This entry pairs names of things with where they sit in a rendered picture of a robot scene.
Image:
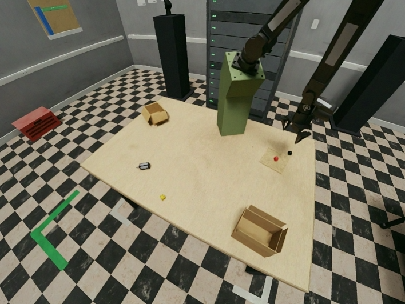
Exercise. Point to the olive-tan mat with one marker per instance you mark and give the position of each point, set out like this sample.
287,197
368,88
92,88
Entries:
268,160

